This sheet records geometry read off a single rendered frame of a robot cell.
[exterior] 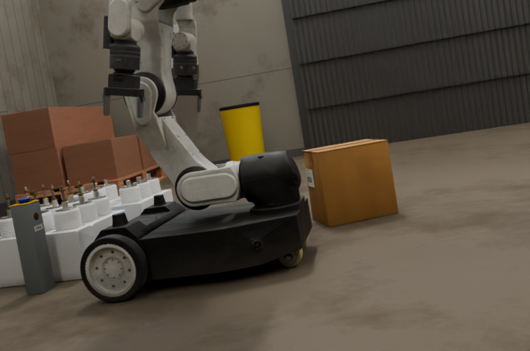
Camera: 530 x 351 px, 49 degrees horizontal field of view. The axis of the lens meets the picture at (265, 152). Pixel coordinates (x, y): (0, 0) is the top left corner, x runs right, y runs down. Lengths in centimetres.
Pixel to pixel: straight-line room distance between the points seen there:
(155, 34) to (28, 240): 83
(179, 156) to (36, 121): 316
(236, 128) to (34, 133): 167
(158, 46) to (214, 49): 413
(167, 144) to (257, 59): 408
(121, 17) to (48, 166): 333
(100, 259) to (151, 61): 64
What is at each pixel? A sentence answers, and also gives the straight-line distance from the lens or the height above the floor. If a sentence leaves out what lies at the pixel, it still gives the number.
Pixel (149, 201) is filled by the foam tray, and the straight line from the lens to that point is 278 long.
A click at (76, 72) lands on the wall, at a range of 662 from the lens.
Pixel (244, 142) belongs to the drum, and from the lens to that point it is 520.
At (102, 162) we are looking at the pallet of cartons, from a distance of 483.
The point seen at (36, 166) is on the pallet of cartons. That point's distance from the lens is 504.
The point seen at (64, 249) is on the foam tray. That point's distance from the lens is 226.
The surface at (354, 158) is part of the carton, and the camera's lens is 234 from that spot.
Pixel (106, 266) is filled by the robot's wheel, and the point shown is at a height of 11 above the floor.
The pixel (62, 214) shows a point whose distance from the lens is 227.
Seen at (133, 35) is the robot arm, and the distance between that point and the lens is 177.
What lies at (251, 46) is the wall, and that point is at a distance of 598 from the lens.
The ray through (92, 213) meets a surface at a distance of 239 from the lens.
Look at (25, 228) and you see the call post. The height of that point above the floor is 23.
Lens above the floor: 48
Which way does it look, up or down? 4 degrees down
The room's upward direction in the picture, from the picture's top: 9 degrees counter-clockwise
